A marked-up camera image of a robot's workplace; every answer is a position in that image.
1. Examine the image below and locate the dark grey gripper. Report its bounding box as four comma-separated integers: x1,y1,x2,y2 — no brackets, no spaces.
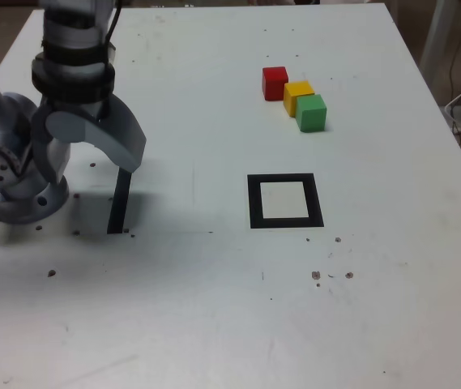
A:
31,95,147,186

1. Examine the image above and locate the red cube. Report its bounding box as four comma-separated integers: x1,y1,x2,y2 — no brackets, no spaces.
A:
262,66,289,102

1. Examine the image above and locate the yellow cube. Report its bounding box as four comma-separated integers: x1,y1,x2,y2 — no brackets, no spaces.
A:
283,80,316,119

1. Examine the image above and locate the green cube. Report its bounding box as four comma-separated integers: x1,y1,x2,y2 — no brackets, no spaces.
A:
296,94,328,134

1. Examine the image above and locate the black tape square outline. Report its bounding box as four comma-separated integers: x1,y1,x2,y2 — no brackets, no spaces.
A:
246,173,325,229

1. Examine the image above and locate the black tape strip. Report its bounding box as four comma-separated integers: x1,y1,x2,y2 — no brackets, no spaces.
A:
107,167,133,235

